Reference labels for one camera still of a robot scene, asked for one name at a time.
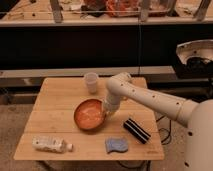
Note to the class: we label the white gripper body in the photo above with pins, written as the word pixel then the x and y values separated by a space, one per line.
pixel 111 104

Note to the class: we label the orange ceramic bowl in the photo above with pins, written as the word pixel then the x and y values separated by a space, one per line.
pixel 88 115

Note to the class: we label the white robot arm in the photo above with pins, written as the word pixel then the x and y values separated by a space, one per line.
pixel 196 117

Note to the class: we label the black striped eraser block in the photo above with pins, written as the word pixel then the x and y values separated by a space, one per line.
pixel 136 131

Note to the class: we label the wooden table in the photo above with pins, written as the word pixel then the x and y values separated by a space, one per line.
pixel 52 115

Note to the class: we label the blue sponge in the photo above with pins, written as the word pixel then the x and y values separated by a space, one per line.
pixel 119 145

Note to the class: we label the white plastic bottle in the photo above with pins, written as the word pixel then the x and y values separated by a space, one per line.
pixel 51 144

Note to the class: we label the black and white machine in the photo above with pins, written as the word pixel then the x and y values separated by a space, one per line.
pixel 194 59

